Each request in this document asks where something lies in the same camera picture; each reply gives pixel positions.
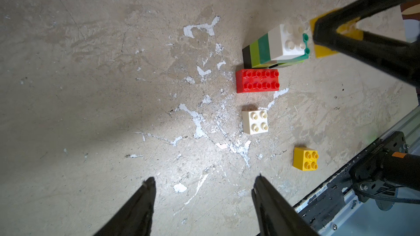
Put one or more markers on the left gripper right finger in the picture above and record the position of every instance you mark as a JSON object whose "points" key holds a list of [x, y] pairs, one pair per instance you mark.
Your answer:
{"points": [[275, 216]]}

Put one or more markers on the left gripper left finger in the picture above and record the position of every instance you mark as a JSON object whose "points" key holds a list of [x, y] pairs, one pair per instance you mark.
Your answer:
{"points": [[135, 217]]}

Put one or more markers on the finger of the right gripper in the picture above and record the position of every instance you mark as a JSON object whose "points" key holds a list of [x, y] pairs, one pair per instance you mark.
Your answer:
{"points": [[395, 57]]}

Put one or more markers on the yellow lego brick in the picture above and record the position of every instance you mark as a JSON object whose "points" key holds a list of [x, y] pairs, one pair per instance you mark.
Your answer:
{"points": [[305, 159], [324, 45]]}

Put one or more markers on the white lego brick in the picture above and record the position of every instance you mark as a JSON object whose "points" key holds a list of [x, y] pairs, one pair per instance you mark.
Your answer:
{"points": [[286, 42], [255, 122]]}

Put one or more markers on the dark green 2x4 lego brick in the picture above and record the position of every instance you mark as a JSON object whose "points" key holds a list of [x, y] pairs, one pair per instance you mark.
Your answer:
{"points": [[265, 59]]}

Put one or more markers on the lime lego brick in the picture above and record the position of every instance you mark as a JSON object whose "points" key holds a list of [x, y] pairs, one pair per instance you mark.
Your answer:
{"points": [[254, 55], [286, 64]]}

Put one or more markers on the black lego plate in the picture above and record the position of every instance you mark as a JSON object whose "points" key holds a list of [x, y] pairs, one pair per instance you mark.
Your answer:
{"points": [[247, 62]]}

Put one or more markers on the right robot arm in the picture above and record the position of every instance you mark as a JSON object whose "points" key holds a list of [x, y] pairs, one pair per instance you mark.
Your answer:
{"points": [[377, 176]]}

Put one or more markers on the red 2x4 lego brick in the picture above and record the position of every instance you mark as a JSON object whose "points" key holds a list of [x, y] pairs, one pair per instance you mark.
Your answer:
{"points": [[257, 80]]}

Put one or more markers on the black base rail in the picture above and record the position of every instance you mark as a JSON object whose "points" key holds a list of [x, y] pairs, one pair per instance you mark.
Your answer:
{"points": [[344, 186]]}

